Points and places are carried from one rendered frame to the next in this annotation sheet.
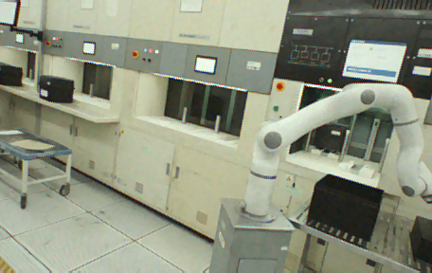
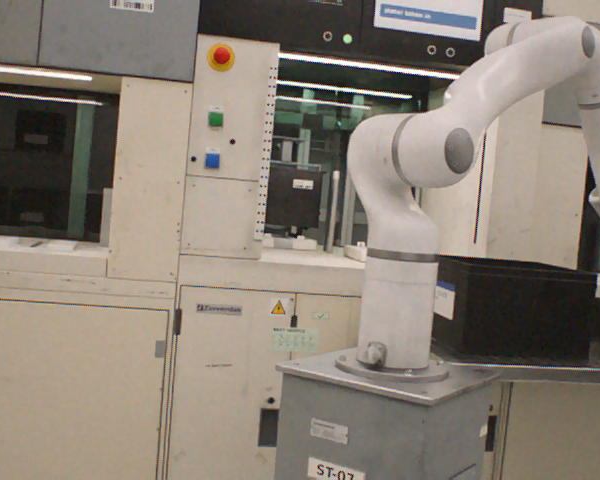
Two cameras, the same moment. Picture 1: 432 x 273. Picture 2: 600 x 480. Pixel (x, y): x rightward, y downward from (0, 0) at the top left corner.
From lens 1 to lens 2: 94 cm
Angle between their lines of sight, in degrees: 43
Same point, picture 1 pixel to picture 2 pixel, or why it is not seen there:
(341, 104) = (544, 60)
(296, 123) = (478, 108)
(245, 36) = not seen: outside the picture
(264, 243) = (462, 428)
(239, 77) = (86, 34)
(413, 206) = not seen: hidden behind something
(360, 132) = not seen: hidden behind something
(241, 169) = (129, 317)
